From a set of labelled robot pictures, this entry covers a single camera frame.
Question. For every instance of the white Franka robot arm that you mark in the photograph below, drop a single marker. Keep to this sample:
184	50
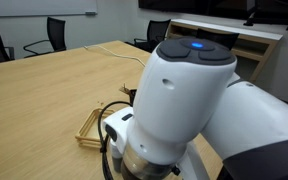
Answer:
184	100

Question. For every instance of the wooden slat tray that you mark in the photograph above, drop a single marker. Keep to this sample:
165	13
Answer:
87	130

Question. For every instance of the whiteboard eraser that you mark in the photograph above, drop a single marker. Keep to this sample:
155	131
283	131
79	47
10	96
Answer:
90	13

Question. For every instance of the wooden shelf desk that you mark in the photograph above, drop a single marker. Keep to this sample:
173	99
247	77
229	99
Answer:
257	35

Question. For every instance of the black screen stand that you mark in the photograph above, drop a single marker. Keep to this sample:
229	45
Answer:
250	22

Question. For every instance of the black wall screen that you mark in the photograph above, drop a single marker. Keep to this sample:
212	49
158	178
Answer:
184	5

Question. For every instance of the white wall whiteboard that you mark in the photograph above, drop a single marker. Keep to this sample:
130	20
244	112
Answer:
37	6

